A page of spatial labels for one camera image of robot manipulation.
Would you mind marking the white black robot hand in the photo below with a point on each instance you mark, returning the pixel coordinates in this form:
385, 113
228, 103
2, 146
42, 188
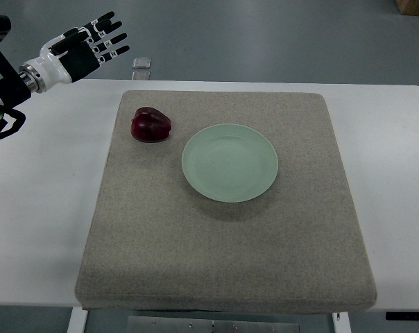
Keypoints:
74, 55

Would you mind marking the dark red apple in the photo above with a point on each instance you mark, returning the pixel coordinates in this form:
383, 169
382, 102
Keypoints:
150, 125

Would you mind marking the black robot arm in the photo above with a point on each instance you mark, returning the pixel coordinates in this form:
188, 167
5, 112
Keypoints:
13, 90

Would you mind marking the lower metal floor plate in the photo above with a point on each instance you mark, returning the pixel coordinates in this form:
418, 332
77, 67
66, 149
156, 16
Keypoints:
141, 75

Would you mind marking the metal floor plate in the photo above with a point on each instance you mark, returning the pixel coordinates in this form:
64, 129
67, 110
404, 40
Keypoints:
141, 63
141, 75

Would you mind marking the upper metal floor plate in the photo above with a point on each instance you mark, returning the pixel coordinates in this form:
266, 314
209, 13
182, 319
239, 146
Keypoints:
141, 63

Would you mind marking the light green plate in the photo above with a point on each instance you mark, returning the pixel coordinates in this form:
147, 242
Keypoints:
229, 163

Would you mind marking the beige fabric mat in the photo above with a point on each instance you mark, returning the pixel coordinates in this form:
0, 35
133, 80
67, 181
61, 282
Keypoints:
156, 243

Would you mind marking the cardboard box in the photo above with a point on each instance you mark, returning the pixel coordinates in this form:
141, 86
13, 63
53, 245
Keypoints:
408, 7

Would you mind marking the black table control panel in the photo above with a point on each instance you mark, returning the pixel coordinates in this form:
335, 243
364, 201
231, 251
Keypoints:
402, 316

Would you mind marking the white table leg frame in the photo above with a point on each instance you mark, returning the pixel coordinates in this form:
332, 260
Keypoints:
77, 321

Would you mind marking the metal base plate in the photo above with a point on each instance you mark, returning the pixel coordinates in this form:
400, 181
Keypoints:
145, 324

